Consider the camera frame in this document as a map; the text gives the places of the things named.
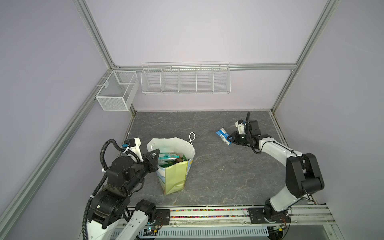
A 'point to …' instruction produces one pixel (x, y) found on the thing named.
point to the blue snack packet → (223, 135)
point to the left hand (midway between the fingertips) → (160, 152)
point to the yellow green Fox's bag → (164, 163)
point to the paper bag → (173, 178)
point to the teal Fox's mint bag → (168, 156)
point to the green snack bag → (184, 158)
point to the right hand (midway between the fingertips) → (227, 137)
